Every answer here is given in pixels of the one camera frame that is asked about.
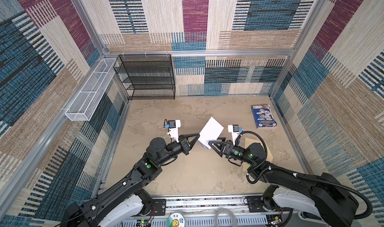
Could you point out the white wire mesh basket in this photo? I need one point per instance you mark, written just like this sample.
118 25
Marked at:
90 95

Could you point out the clear plastic tube loop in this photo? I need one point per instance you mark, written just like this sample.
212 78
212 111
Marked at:
225 217

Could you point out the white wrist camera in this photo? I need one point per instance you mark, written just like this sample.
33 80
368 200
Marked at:
173 129
235 130

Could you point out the manila paper envelope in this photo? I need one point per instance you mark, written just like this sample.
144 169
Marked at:
255 153

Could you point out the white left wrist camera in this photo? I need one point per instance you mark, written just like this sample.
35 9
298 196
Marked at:
173 129

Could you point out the blue comic paperback book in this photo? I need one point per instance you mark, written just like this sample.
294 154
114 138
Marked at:
263 116

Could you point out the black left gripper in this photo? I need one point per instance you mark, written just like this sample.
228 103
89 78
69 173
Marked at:
182 144

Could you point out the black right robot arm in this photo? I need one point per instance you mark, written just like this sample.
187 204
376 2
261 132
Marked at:
322 196

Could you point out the black wire mesh shelf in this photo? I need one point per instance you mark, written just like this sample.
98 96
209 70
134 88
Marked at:
147 76

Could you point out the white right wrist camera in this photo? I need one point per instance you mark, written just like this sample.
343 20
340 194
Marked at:
235 130

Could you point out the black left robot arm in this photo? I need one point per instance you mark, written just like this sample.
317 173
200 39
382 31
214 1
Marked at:
127 197

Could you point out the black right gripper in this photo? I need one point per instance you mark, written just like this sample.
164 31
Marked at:
226 148

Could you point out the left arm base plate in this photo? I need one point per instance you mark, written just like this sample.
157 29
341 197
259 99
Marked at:
155 207

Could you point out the white letter paper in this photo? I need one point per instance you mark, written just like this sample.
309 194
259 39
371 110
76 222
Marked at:
210 132

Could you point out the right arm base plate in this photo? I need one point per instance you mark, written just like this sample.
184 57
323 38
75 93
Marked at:
256 205

